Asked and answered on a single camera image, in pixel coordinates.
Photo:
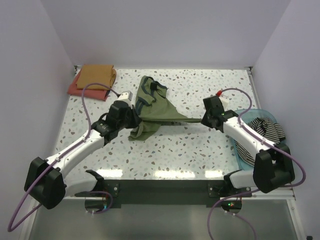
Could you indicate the olive green tank top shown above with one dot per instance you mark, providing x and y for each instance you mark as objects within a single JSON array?
[{"x": 154, "y": 109}]

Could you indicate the mustard folded tank top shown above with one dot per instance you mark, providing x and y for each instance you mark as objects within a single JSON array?
[{"x": 96, "y": 73}]

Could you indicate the striped black white tank top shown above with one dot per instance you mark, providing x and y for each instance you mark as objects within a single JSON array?
[{"x": 265, "y": 127}]

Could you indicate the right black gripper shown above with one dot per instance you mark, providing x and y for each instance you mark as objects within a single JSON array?
[{"x": 205, "y": 122}]

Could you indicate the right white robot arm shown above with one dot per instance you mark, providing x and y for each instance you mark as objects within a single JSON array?
[{"x": 272, "y": 166}]

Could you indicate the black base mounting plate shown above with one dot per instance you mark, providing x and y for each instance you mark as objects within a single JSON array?
[{"x": 116, "y": 193}]

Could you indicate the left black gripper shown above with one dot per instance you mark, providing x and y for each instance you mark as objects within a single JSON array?
[{"x": 136, "y": 119}]

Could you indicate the blue translucent plastic bin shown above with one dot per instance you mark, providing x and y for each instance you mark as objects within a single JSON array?
[{"x": 248, "y": 117}]

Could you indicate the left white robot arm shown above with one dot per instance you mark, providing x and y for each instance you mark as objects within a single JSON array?
[{"x": 46, "y": 181}]

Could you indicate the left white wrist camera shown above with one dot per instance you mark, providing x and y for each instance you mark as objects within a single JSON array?
[{"x": 126, "y": 97}]

